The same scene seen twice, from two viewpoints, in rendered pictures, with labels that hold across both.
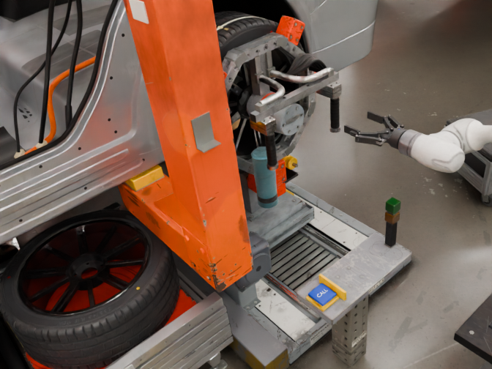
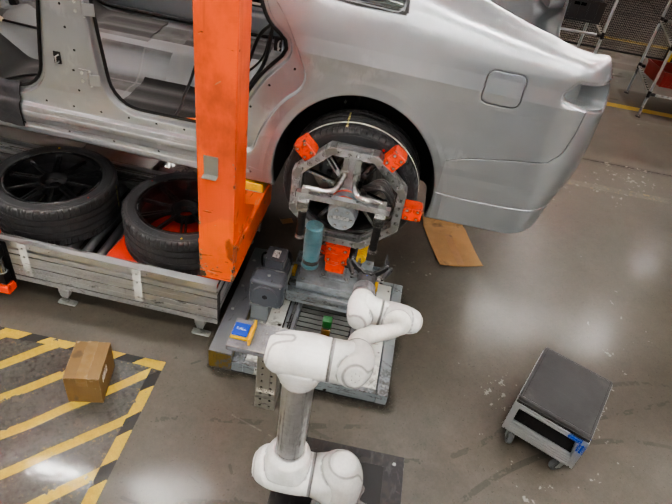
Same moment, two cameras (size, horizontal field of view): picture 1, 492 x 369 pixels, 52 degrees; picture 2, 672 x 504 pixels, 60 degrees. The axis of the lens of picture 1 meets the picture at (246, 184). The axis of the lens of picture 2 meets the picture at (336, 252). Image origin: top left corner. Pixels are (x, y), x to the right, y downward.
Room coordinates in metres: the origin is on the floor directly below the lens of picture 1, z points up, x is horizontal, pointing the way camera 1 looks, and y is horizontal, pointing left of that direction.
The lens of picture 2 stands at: (0.01, -1.54, 2.44)
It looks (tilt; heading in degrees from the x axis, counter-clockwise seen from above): 40 degrees down; 39
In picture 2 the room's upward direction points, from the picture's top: 10 degrees clockwise
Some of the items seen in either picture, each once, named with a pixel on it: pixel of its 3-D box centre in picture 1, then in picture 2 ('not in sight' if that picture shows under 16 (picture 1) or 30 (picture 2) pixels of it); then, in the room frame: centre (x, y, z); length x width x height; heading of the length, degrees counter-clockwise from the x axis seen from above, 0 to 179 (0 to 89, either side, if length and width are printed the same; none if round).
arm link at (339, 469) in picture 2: not in sight; (338, 477); (0.96, -0.97, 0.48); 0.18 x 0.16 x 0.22; 127
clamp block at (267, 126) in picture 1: (263, 123); (304, 201); (1.56, -0.09, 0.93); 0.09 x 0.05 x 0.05; 35
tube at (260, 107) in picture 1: (259, 83); (326, 175); (1.66, -0.10, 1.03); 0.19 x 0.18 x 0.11; 35
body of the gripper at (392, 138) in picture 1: (393, 136); (366, 279); (1.50, -0.55, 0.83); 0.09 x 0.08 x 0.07; 35
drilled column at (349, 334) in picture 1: (349, 319); (268, 373); (1.21, -0.32, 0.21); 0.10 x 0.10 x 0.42; 35
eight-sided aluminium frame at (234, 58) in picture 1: (263, 106); (347, 197); (1.82, -0.12, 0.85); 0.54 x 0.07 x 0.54; 125
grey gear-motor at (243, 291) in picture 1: (229, 254); (274, 279); (1.62, 0.12, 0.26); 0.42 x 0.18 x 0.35; 35
